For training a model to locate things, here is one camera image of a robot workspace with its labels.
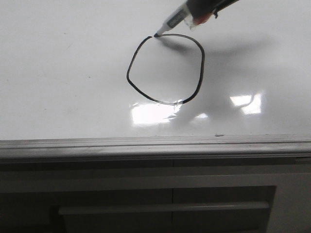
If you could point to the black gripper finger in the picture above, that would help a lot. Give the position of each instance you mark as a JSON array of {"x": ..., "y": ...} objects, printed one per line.
[{"x": 200, "y": 9}]

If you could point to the white black whiteboard marker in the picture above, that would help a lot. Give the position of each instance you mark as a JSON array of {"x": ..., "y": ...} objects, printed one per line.
[{"x": 173, "y": 20}]

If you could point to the white whiteboard with aluminium frame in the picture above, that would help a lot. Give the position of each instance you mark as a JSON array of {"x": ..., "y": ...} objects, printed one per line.
[{"x": 86, "y": 77}]

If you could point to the grey metal table frame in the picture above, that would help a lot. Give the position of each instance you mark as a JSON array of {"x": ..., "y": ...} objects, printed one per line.
[{"x": 232, "y": 195}]

